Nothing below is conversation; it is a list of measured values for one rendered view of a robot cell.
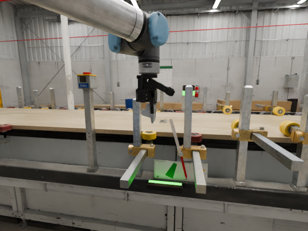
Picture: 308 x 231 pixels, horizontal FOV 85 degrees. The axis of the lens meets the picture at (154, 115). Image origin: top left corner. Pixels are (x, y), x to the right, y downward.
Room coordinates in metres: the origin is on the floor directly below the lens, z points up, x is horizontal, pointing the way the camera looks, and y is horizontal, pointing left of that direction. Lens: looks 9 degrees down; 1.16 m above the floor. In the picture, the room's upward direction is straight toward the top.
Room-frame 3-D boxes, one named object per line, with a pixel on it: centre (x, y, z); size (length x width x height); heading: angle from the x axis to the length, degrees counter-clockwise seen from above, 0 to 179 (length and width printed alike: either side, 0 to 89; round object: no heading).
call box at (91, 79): (0.88, 0.34, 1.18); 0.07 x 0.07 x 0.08; 80
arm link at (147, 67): (0.74, 0.02, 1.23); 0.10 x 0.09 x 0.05; 170
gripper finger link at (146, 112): (0.73, 0.03, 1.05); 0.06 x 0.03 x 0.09; 80
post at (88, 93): (0.88, 0.34, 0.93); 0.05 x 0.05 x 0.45; 80
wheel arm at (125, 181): (0.73, 0.06, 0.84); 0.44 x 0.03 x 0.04; 170
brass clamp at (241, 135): (0.74, -0.43, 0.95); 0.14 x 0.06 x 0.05; 80
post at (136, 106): (0.83, 0.08, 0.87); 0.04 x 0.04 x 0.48; 80
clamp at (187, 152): (0.79, -0.18, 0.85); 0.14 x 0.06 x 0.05; 80
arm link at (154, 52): (0.74, 0.02, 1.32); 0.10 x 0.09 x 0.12; 134
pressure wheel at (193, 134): (0.88, -0.22, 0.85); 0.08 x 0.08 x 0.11
